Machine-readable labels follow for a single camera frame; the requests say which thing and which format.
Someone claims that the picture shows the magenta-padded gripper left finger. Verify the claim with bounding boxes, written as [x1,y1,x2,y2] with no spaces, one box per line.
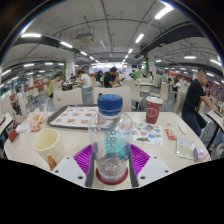
[52,143,97,188]

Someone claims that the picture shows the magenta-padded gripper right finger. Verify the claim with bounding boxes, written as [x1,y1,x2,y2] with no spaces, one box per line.
[127,143,173,188]

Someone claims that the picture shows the clear water bottle blue cap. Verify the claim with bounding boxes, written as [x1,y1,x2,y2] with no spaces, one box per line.
[87,93,134,184]

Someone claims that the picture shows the colourful sticker sheet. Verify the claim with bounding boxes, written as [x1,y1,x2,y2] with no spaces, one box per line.
[131,120,165,147]

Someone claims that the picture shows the flat round red coaster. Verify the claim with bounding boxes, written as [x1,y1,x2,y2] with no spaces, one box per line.
[95,166,129,186]

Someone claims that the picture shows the small red sauce packet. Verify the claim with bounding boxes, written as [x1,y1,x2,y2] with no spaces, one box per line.
[164,128,177,141]

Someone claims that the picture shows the cream paper cup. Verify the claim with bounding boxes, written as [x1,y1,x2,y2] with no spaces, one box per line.
[32,128,66,164]

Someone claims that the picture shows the clear plastic packet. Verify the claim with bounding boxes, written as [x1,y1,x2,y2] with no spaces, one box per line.
[175,135,197,160]

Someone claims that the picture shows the dark brown food tray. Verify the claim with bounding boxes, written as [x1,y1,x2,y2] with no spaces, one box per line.
[46,104,101,129]

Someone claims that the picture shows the red paper cup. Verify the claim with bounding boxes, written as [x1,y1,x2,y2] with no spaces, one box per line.
[145,96,164,125]

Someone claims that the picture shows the small white wrapper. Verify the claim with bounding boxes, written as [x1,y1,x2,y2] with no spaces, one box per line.
[177,123,189,135]

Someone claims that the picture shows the pink plastic packet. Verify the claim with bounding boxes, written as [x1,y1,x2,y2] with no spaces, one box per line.
[193,147,212,163]

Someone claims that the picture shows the beige chair with oval hole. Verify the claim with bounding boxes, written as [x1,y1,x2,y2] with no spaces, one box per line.
[92,85,132,113]
[52,87,84,112]

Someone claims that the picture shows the white card red print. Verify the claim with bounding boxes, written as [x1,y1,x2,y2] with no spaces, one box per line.
[14,120,32,134]

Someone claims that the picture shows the beige cafeteria chairs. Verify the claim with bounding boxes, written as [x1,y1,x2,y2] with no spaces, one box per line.
[0,74,188,118]

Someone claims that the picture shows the small red box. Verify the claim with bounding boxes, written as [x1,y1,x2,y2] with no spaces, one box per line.
[7,129,20,143]

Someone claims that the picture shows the person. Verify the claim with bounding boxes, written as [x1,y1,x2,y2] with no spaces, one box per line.
[47,73,63,98]
[103,66,123,88]
[77,69,93,94]
[13,87,24,116]
[181,68,219,138]

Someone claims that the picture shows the dark-edged beige table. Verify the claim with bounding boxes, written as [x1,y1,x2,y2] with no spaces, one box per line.
[0,113,14,138]
[205,109,224,151]

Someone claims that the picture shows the ceiling air conditioner unit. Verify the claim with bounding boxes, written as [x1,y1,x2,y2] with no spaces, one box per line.
[75,32,95,44]

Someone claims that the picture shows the ceiling strip lights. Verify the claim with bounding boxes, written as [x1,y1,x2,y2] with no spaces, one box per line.
[1,4,224,84]

